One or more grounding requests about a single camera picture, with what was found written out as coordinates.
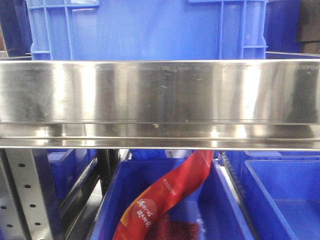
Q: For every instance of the blue bin lower left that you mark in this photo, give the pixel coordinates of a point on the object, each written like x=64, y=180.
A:
x=66, y=166

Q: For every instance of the blue bin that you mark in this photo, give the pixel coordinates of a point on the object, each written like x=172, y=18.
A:
x=66, y=166
x=212, y=206
x=280, y=192

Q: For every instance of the blue bin lower centre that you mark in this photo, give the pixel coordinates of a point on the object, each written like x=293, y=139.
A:
x=212, y=206

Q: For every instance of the blue bin lower right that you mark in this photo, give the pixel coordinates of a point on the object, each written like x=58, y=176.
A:
x=280, y=192

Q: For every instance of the red printed snack bag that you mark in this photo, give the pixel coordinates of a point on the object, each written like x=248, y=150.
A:
x=157, y=199

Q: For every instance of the large blue crate on shelf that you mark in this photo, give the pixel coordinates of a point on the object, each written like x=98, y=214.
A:
x=147, y=29

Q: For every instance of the perforated metal shelf upright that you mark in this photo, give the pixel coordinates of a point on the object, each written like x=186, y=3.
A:
x=23, y=210

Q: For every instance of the stainless steel shelf rail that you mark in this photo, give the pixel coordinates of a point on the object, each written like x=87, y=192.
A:
x=214, y=104

